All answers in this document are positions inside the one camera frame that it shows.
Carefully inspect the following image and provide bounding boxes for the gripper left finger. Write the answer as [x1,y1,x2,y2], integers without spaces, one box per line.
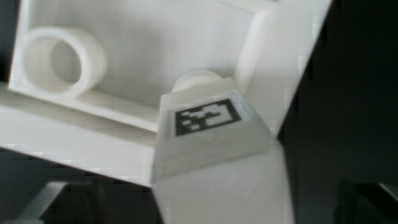
[12,181,67,224]

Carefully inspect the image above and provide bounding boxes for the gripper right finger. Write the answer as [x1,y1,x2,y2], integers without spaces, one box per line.
[335,181,398,224]

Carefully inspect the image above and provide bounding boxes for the white chair leg with tag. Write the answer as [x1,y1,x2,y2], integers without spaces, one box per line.
[150,69,294,224]

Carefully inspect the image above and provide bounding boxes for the white chair seat part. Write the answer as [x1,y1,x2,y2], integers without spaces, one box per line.
[8,0,277,131]

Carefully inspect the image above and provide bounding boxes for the white U-shaped fence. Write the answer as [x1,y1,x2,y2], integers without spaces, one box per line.
[0,0,332,184]

